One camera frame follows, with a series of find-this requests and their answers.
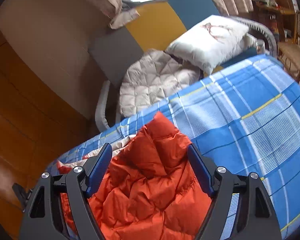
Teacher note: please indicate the white cloth on headboard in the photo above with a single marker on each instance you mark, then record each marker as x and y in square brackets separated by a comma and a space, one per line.
[115, 5]

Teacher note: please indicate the wicker wooden chair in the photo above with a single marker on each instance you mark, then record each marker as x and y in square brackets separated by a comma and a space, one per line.
[289, 54]

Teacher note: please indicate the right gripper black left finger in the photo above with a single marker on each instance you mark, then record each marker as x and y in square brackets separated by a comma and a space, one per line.
[44, 219]

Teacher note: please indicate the blue plaid bed sheet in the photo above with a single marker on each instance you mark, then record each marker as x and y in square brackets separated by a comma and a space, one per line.
[245, 117]

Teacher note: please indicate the orange puffer jacket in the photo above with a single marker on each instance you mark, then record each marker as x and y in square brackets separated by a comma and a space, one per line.
[150, 190]

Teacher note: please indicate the wooden side table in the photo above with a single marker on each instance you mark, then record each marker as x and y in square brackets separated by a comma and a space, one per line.
[285, 13]

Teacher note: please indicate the white bed frame rail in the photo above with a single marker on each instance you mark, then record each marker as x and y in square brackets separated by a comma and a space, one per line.
[100, 112]

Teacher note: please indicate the grey quilted jacket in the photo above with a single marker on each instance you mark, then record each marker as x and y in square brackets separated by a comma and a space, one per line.
[155, 76]

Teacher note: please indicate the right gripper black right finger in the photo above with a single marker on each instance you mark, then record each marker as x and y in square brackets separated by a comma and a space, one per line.
[240, 205]

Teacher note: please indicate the white printed pillow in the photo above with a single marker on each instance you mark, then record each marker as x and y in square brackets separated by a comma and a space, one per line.
[212, 42]

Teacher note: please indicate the grey yellow blue headboard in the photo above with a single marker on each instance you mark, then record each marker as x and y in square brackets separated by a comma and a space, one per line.
[159, 23]

